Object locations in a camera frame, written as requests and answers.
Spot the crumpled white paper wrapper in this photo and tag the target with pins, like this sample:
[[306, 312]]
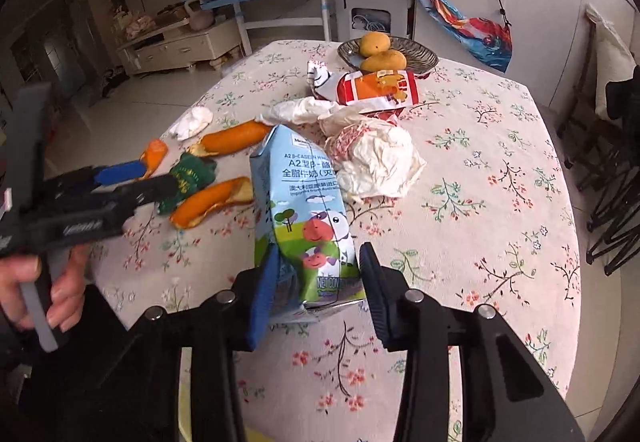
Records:
[[380, 156]]

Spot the yellow mango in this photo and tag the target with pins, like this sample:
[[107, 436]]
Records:
[[382, 61], [374, 44]]

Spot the person's left hand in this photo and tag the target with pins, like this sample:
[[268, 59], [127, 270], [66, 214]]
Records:
[[67, 292]]

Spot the colourful printed bag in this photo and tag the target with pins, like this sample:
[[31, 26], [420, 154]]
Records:
[[450, 21]]

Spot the red orange snack bag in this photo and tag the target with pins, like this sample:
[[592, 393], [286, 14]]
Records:
[[380, 89]]

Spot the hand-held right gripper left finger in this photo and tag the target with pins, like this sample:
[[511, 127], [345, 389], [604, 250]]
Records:
[[262, 302]]

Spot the black folding chair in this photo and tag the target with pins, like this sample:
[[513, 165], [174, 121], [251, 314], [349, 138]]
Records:
[[617, 192]]

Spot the dark wooden chair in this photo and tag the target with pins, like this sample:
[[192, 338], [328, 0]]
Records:
[[580, 91]]

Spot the woven basket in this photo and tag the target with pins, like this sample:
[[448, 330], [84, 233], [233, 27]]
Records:
[[420, 54]]

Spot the beige vase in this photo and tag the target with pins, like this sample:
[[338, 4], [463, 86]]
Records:
[[200, 16]]

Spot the curved orange peel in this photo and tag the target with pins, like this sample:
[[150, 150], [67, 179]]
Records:
[[210, 204]]

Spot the long orange peel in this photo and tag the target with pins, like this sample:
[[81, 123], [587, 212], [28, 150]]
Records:
[[235, 136]]

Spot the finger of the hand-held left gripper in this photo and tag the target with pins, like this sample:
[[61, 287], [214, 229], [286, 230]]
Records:
[[122, 171], [150, 192]]

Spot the long white tissue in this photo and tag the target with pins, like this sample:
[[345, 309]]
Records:
[[305, 109]]

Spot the small white tissue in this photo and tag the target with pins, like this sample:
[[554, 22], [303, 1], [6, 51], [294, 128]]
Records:
[[192, 122]]

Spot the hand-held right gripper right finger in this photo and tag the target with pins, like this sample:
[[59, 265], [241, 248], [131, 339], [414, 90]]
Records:
[[372, 292]]

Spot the white red snack packet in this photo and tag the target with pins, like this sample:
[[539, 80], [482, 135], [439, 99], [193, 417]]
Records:
[[320, 79]]

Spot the blue milk carton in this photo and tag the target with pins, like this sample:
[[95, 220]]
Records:
[[300, 202]]

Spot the green foil wrapper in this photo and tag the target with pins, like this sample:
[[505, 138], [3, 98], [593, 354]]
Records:
[[192, 177]]

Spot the small orange peel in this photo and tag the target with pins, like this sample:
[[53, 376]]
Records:
[[156, 154]]

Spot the white pillow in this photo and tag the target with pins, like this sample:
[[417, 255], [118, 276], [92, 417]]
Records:
[[607, 51]]

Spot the floral tablecloth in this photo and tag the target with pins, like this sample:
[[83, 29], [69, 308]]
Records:
[[475, 222]]

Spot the white plastic stool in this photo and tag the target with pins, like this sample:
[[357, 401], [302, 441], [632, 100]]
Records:
[[375, 6]]

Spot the white television cabinet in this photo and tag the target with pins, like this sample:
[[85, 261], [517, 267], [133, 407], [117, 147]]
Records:
[[175, 41]]

